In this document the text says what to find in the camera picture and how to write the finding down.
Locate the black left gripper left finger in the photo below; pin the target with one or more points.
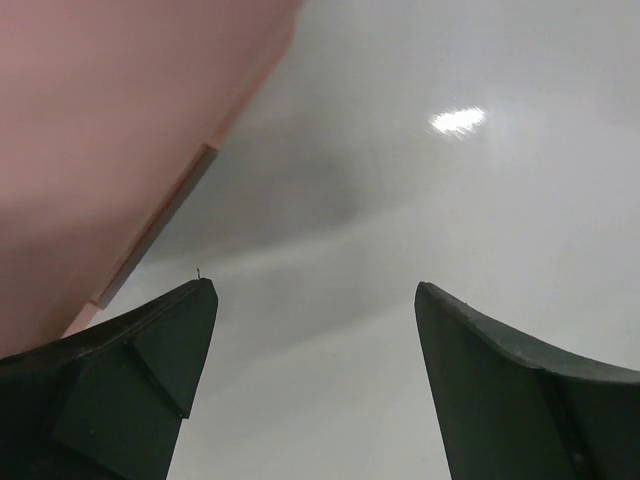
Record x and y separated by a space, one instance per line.
109 401

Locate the pink perforated basket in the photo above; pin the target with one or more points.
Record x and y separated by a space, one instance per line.
104 105

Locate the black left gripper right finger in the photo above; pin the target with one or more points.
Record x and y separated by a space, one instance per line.
510 406

